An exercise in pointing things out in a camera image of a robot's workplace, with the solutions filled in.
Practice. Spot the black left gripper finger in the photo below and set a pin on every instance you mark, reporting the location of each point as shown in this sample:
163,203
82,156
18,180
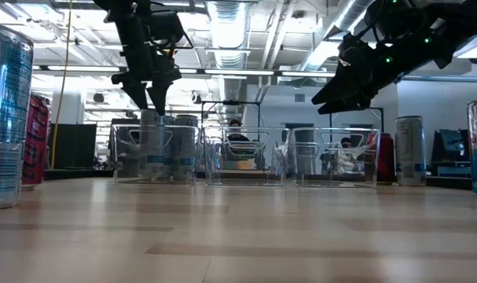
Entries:
138,94
158,96

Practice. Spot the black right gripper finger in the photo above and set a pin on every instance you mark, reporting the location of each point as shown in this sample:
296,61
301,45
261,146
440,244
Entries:
336,88
348,105

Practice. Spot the tall grey can blue band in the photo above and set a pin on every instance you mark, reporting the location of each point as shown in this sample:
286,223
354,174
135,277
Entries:
187,145
153,145
171,145
410,149

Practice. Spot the clear plastic bin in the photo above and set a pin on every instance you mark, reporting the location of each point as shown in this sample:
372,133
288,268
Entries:
332,177
246,175
122,175

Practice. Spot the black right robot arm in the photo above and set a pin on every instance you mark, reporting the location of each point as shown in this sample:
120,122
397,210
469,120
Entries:
458,23

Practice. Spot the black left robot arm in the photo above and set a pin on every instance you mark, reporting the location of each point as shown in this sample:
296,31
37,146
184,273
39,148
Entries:
120,6

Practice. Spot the person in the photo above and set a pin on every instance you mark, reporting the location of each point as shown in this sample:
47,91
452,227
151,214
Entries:
235,125
346,142

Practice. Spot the white pillar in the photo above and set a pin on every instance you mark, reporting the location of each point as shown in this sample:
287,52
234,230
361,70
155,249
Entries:
71,106

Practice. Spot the black partition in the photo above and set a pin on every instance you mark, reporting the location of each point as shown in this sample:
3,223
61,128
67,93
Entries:
73,145

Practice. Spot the long linear light fixture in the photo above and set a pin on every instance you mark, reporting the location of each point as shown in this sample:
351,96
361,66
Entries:
238,72

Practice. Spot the dark computer monitor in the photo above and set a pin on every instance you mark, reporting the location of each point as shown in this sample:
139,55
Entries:
450,149

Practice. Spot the black frame stand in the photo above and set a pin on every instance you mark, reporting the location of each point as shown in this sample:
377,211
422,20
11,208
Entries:
230,103
375,114

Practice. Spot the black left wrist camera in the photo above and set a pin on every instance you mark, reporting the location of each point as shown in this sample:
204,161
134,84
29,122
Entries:
165,27

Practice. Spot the silver diagonal ceiling duct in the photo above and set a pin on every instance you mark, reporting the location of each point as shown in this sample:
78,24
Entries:
348,15

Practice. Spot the silver corrugated ceiling duct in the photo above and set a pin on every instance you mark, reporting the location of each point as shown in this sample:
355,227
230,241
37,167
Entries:
227,31

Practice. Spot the black aluminium table frame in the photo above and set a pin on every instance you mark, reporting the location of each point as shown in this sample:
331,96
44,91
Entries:
77,174

